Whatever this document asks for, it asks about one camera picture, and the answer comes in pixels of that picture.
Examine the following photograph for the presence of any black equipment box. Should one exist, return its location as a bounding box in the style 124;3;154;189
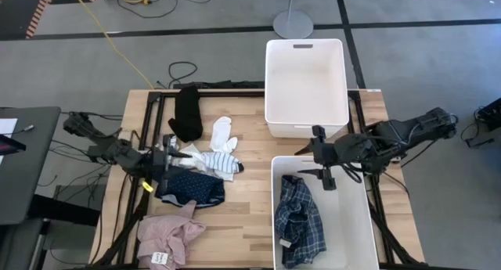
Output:
460;97;501;148

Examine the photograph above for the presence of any yellow cable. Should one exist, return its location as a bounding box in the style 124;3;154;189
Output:
69;0;156;90

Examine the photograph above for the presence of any navy dotted garment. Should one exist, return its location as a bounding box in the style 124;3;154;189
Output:
154;166;226;208

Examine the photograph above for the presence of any white striped sock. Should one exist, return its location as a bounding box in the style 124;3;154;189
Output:
179;142;246;182

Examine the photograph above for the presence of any blue plaid shirt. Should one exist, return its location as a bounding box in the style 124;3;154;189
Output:
273;175;328;269

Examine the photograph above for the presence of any black mat with striped edge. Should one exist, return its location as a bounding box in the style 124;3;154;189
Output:
0;0;56;40

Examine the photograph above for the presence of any black garment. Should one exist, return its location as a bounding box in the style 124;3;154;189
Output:
168;85;204;143

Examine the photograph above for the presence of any white woven plastic basket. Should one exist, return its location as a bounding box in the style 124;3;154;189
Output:
270;155;380;270
264;38;350;139

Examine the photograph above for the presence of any black aluminium table frame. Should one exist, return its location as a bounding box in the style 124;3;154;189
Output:
93;88;426;270

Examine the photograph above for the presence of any pink shirt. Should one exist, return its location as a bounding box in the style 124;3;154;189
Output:
135;199;207;270

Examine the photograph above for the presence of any plain white sock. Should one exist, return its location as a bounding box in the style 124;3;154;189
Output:
209;116;239;154

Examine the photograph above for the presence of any grey round stand base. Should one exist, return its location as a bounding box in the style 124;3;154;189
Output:
272;0;314;39

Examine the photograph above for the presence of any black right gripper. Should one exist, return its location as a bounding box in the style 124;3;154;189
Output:
294;124;359;192

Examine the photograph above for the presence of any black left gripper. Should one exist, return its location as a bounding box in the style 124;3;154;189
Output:
150;134;193;178

